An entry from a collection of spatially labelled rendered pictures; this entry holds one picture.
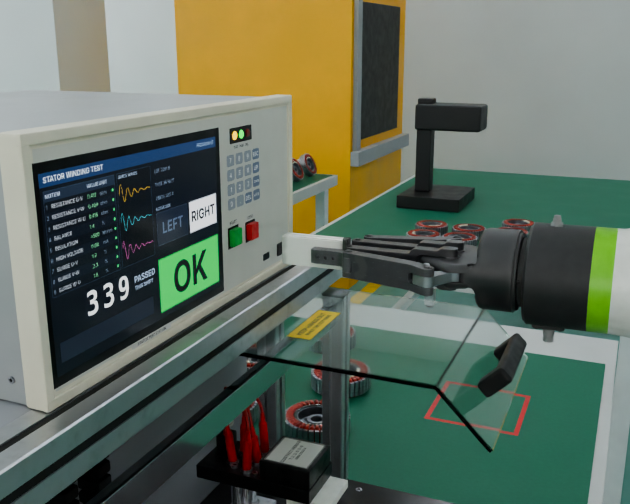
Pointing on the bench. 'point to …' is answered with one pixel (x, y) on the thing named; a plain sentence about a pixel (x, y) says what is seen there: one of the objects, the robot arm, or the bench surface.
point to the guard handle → (509, 351)
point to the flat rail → (190, 437)
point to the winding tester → (195, 124)
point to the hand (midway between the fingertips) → (316, 251)
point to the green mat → (375, 471)
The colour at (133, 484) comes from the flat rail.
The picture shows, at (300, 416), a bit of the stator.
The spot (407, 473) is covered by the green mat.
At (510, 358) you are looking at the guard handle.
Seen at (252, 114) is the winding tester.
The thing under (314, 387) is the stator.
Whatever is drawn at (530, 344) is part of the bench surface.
